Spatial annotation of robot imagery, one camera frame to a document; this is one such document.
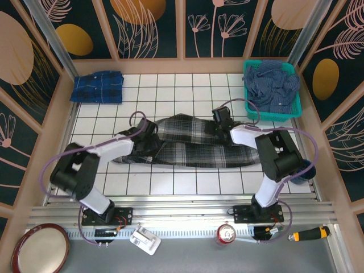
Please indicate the grey plaid long sleeve shirt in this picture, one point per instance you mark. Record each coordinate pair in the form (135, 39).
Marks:
(199, 153)

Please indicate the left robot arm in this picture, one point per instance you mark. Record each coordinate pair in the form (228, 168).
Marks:
(76, 170)

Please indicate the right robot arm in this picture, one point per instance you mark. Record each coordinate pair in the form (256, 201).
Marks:
(278, 156)

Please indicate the blue dotted crumpled shirts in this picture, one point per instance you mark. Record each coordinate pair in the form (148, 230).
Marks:
(273, 88)

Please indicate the teal plastic basket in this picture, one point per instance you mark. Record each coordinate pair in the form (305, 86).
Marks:
(273, 116)

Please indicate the blue plaid folded shirt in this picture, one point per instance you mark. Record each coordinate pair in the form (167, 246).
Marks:
(96, 88)

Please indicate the dark blue bowl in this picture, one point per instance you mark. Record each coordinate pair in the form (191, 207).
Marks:
(308, 173)

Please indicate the black connector strip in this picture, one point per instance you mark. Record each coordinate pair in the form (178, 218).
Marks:
(106, 233)

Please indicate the red soda can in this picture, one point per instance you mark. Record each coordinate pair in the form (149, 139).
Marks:
(226, 233)

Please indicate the yellow black screwdriver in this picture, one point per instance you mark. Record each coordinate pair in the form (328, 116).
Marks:
(312, 233)

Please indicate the round red-rimmed plate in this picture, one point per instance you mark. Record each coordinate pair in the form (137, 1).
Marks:
(39, 250)

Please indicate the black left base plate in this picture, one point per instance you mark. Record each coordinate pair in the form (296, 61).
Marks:
(123, 214)

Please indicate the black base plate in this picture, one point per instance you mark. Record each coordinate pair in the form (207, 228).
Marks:
(241, 213)
(123, 214)

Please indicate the aluminium mounting rail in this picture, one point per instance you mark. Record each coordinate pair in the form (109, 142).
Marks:
(182, 216)

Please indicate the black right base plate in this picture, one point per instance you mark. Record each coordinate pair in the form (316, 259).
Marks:
(241, 213)

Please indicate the white plastic bracket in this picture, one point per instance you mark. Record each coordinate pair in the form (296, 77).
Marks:
(145, 239)

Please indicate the aluminium corner post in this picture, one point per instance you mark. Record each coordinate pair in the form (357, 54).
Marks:
(307, 31)
(55, 42)

